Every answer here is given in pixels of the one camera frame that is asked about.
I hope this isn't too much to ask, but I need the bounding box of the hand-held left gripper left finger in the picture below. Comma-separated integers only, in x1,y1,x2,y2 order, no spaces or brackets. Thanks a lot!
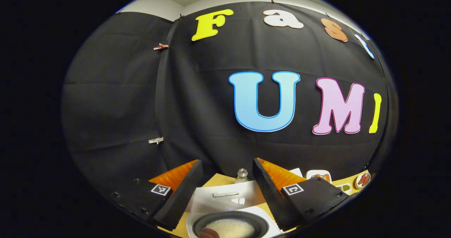
106,159,204,231

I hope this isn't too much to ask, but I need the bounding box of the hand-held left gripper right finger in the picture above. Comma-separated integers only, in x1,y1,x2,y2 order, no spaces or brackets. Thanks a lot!
252,157,353,232

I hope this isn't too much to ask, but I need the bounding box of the white rice cooker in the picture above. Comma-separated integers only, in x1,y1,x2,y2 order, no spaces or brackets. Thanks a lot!
185,167,303,238

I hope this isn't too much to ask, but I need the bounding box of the small glass bottle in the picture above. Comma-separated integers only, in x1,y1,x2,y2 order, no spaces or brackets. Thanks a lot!
235,168,249,184

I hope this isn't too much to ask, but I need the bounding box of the white toaster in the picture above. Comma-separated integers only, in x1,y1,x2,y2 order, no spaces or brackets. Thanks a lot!
306,170,332,184

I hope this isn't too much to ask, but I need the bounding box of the round white plate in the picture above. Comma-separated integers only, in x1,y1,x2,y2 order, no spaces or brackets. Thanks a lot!
354,172,371,189

